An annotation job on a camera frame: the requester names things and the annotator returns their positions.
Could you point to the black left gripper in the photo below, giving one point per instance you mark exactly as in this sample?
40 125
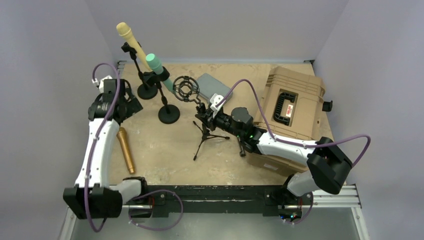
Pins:
133 106

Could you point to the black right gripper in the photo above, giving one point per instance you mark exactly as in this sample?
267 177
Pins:
206 116

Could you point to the gold brown microphone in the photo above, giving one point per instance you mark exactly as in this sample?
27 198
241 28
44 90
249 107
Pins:
122 137

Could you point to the black tripod shock-mount stand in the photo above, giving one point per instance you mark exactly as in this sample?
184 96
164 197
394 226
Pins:
187 90

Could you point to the black round-base stand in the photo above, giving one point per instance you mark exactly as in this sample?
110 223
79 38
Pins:
168 113
144 91

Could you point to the mint green microphone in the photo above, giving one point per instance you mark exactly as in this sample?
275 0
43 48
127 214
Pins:
156 65

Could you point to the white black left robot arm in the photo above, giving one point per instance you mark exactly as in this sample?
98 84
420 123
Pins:
92 195

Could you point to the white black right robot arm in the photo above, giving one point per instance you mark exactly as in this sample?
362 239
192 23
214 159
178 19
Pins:
327 165

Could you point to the cream yellow microphone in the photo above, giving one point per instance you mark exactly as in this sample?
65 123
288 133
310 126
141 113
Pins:
126 33

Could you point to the tan hard equipment case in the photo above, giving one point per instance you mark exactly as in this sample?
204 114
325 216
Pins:
293 104

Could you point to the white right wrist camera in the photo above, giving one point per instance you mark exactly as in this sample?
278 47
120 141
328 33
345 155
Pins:
216 103

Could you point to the dark metal door handle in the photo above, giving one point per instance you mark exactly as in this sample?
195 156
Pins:
242 152

